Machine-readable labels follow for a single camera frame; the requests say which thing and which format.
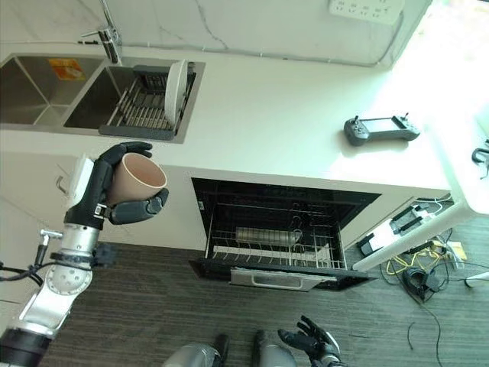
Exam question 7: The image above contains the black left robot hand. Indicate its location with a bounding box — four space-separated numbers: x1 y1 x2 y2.
63 141 170 231

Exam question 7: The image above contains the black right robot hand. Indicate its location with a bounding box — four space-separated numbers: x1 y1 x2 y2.
277 315 342 363

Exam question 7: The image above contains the beige ceramic cup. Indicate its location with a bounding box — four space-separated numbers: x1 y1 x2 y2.
108 153 168 203

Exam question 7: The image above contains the open dishwasher door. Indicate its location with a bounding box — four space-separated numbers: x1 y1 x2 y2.
188 258 379 294

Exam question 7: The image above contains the black built-in dishwasher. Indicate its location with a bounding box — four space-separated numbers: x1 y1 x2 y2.
189 177 383 294

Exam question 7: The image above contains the silver robot leg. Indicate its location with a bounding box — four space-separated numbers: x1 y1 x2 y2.
252 330 303 367
164 333 230 367

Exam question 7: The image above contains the stainless steel double sink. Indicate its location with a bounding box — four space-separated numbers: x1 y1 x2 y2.
0 53 206 145

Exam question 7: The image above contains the grey dish drying rack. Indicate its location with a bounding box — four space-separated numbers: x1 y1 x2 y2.
98 64 196 138

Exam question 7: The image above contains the black battery pack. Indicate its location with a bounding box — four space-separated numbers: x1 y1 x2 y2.
358 235 380 257

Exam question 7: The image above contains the orange sticker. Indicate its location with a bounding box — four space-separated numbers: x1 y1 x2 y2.
48 58 86 81

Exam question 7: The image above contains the white ceramic plate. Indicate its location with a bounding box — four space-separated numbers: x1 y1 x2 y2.
164 58 189 121

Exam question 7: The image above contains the black battery charger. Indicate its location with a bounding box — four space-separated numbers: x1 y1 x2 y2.
389 205 431 233

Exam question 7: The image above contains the chrome kitchen faucet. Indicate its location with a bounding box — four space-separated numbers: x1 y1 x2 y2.
79 0 124 65

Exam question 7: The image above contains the white side table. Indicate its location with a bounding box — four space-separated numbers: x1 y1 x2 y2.
351 106 489 290

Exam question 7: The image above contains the grey handheld remote controller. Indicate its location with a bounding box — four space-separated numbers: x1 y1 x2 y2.
343 112 421 147

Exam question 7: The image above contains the wire dishwasher rack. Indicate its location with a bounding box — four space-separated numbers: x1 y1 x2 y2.
206 217 347 271

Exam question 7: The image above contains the black floor cable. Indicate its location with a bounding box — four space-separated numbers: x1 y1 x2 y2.
400 267 440 351

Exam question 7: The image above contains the yellow cable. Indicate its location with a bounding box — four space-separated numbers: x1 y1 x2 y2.
386 240 440 276

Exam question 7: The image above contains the black cable on table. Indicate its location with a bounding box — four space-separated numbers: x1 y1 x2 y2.
471 138 489 179

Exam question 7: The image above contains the white wall power strip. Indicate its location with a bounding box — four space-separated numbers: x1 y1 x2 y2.
329 0 405 25

